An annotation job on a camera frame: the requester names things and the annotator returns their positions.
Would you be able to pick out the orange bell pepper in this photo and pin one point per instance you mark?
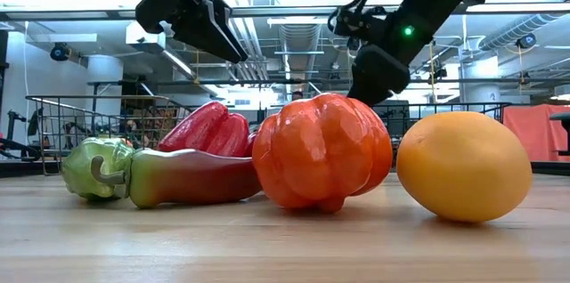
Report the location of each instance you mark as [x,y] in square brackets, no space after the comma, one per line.
[320,154]

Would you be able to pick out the red bell pepper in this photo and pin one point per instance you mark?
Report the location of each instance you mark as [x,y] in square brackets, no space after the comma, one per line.
[209,127]

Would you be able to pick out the orange red cloth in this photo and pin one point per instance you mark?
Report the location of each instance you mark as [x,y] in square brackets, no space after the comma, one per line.
[534,136]

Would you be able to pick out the person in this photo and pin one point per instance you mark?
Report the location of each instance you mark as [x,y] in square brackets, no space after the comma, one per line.
[297,95]
[131,126]

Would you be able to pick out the silver ribbed air duct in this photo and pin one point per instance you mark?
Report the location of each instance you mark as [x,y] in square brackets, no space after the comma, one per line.
[516,29]

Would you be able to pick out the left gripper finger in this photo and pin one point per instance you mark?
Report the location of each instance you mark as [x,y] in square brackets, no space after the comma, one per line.
[214,40]
[231,25]

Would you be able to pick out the black cabinet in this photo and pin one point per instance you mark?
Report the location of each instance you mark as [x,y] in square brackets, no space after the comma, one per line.
[398,125]

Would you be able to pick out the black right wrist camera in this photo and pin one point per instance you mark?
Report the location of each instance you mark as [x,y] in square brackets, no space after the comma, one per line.
[356,22]

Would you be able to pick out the white ceiling box unit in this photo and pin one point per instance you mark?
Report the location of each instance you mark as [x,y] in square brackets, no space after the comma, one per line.
[131,34]

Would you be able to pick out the black ceiling-hung camera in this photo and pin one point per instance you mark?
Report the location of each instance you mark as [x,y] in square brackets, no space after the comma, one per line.
[526,41]
[59,51]

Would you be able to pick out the yellow lemon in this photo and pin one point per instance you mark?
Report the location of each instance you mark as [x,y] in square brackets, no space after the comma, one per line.
[463,167]

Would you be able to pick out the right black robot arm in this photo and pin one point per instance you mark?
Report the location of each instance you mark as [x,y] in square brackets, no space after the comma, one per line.
[427,7]

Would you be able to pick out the grey ceiling air duct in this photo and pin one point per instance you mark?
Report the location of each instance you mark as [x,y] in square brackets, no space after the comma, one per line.
[299,36]

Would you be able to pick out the overhead beam with light strips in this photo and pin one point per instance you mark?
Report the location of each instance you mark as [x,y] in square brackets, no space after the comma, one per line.
[67,15]

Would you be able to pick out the red green chili pepper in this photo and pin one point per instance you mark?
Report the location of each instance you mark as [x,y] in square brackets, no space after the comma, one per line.
[191,176]

